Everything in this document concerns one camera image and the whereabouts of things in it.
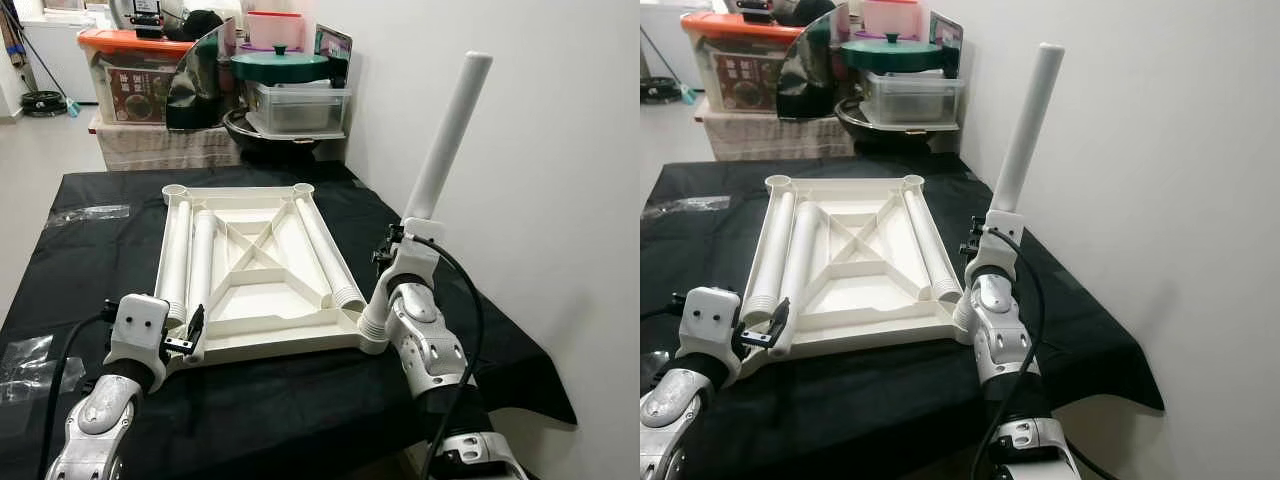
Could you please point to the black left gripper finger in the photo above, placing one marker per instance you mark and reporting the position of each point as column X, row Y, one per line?
column 196, row 330
column 778, row 322

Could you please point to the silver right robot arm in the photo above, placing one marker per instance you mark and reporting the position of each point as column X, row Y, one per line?
column 425, row 340
column 1000, row 330

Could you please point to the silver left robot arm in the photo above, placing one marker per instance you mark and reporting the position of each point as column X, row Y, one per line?
column 675, row 420
column 100, row 425

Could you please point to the white plastic table top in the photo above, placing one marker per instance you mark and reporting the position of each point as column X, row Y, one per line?
column 850, row 310
column 260, row 320

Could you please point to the black tablecloth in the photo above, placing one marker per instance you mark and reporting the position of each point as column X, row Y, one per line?
column 300, row 410
column 900, row 410

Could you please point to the black round wok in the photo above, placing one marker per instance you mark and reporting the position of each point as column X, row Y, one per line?
column 890, row 138
column 280, row 148

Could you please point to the clear plastic container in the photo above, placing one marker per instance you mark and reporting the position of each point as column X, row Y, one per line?
column 910, row 98
column 300, row 110

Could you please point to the beige cloth covered bench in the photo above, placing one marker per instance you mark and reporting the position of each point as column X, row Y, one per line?
column 770, row 135
column 160, row 148

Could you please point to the green pot lid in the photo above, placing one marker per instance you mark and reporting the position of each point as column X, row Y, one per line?
column 280, row 68
column 890, row 55

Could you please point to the pink plastic tub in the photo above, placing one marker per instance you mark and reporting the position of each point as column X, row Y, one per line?
column 275, row 30
column 890, row 20

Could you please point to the red printed carton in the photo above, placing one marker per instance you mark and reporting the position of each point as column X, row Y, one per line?
column 745, row 80
column 140, row 95

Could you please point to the clear storage box orange lid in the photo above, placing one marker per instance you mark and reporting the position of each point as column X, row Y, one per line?
column 730, row 25
column 130, row 42

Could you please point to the black kitchen appliance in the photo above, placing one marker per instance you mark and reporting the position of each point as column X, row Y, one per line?
column 143, row 20
column 750, row 6

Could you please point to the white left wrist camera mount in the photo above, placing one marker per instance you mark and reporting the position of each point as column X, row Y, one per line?
column 140, row 325
column 710, row 320

